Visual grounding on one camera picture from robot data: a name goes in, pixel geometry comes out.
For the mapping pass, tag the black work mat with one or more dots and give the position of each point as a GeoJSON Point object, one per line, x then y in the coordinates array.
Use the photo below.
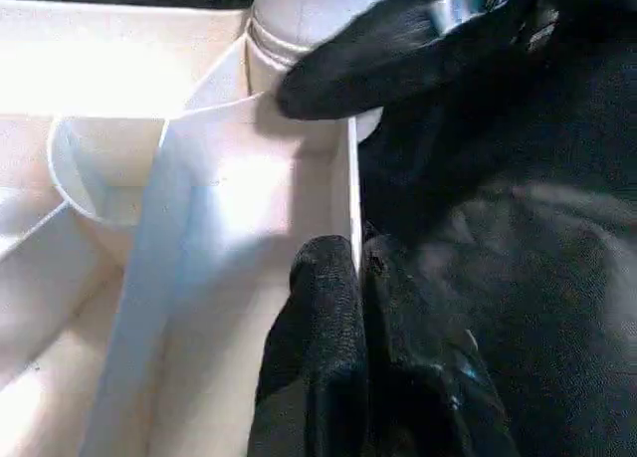
{"type": "Point", "coordinates": [522, 228]}

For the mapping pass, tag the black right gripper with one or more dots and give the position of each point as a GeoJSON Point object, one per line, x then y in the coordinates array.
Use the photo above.
{"type": "Point", "coordinates": [497, 1]}

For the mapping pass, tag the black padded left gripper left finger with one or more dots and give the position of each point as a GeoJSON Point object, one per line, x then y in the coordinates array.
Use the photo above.
{"type": "Point", "coordinates": [318, 357]}

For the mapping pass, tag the white plastic table top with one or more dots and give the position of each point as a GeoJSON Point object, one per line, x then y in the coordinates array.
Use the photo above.
{"type": "Point", "coordinates": [199, 203]}

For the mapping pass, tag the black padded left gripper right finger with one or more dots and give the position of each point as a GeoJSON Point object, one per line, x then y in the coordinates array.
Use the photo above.
{"type": "Point", "coordinates": [423, 377]}

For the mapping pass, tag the white plastic table leg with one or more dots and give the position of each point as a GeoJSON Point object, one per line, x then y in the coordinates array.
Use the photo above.
{"type": "Point", "coordinates": [298, 19]}

